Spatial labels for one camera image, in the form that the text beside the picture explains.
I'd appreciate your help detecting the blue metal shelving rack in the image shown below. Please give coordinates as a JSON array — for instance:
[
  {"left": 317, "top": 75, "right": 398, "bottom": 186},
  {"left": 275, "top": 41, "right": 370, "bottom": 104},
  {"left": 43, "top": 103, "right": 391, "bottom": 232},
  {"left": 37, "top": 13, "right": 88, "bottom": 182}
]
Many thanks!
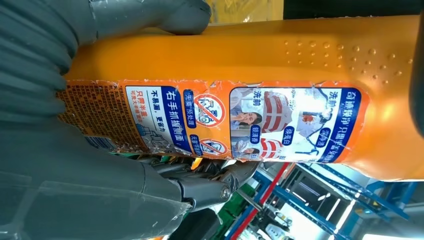
[{"left": 225, "top": 162, "right": 424, "bottom": 240}]

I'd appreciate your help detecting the black carrying case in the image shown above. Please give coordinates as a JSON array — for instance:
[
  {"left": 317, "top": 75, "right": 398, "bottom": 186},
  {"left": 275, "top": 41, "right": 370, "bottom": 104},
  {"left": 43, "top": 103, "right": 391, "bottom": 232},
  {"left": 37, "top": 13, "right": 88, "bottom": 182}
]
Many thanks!
[{"left": 167, "top": 208, "right": 221, "bottom": 240}]

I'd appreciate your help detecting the green plastic crate stack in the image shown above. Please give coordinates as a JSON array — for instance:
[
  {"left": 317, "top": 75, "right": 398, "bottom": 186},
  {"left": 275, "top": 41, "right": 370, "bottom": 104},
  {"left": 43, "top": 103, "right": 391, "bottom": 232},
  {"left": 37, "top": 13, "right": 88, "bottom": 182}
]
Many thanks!
[{"left": 211, "top": 183, "right": 256, "bottom": 240}]

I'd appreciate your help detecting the red pole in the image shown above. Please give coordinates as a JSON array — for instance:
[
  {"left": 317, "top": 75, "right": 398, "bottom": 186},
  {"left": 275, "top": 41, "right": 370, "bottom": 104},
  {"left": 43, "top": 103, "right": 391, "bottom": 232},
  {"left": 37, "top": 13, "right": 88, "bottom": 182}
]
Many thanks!
[{"left": 230, "top": 162, "right": 292, "bottom": 240}]

